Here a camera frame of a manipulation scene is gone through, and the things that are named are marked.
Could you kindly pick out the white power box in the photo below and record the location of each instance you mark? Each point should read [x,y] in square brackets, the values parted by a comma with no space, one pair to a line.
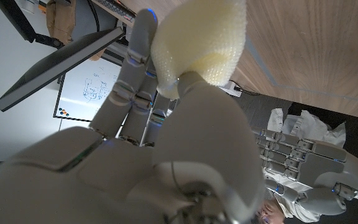
[233,89]

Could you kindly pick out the black computer monitor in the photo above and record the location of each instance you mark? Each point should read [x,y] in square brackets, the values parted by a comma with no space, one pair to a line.
[54,65]

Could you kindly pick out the black keyboard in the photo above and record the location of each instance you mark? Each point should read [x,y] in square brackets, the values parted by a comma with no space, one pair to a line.
[117,9]

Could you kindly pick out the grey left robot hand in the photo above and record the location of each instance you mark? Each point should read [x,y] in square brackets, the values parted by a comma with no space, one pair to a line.
[319,168]

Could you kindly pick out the whiteboard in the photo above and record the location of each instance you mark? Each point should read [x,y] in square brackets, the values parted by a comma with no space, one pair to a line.
[82,93]

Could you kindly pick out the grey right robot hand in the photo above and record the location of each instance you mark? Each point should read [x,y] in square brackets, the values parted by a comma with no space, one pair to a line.
[135,180]

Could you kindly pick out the yellow sponge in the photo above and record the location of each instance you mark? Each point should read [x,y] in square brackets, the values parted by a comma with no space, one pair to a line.
[200,40]

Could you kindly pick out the person in white jacket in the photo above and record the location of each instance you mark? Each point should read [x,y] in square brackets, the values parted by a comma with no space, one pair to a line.
[306,127]

